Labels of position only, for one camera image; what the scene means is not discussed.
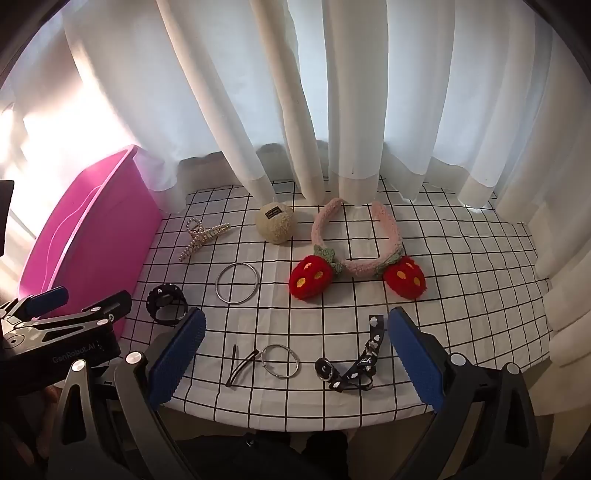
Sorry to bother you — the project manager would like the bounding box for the black hair pin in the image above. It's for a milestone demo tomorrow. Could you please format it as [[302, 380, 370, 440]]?
[[225, 344, 260, 387]]

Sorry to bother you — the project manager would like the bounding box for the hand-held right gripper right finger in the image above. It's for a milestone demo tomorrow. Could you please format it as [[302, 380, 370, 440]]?
[[387, 306, 541, 480]]

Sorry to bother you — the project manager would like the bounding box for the beige fuzzy round hair clip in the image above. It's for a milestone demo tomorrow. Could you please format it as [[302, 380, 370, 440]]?
[[255, 202, 296, 244]]

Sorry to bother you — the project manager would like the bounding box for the pearl hair claw clip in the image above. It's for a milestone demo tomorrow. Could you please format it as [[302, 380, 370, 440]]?
[[179, 217, 232, 264]]

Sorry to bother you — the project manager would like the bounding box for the large silver bangle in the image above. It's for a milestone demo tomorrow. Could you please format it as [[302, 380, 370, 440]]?
[[215, 261, 259, 305]]

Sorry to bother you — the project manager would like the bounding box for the black wrist watch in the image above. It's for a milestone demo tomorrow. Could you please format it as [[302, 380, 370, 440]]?
[[146, 283, 189, 328]]

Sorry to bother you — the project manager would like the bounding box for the pink strawberry plush headband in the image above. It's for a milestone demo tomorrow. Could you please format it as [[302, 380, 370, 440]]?
[[289, 198, 428, 301]]

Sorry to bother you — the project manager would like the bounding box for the pink plastic tub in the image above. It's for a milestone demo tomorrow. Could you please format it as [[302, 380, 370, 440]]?
[[17, 144, 163, 340]]

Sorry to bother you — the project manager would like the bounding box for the small silver bracelet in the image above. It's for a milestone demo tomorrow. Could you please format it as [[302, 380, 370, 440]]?
[[260, 344, 301, 380]]

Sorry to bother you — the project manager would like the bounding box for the dark furniture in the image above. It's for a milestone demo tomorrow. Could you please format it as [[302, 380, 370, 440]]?
[[0, 181, 14, 257]]

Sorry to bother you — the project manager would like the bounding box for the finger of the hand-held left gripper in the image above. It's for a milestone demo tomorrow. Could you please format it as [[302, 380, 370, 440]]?
[[0, 286, 70, 330], [28, 291, 133, 343]]

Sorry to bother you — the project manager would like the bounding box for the black printed strap with ring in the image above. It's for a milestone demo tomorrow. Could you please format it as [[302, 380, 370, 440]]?
[[315, 313, 385, 393]]

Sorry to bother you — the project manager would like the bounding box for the white curtain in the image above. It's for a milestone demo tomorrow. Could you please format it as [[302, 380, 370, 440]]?
[[60, 0, 591, 370]]

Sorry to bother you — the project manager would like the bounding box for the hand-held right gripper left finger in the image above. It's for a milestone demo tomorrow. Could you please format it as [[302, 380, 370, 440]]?
[[48, 307, 207, 480]]

